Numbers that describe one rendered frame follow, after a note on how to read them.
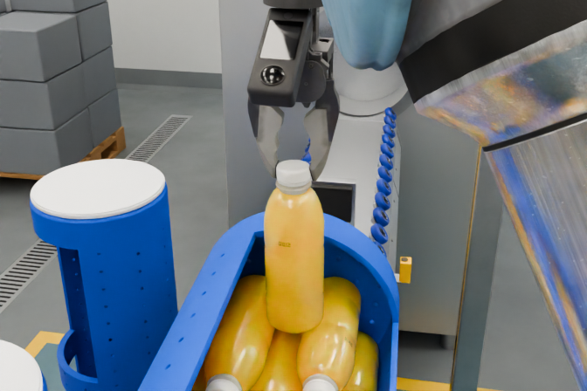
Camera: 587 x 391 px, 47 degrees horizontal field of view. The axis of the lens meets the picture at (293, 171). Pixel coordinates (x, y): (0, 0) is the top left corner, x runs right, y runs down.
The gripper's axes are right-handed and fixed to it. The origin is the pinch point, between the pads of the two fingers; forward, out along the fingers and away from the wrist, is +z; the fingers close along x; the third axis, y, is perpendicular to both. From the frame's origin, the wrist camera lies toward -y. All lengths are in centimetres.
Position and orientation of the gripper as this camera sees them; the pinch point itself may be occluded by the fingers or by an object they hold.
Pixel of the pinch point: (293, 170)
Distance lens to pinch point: 77.9
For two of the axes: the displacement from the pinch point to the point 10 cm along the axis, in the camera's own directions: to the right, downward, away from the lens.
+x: -9.9, -0.7, 1.5
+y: 1.6, -4.1, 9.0
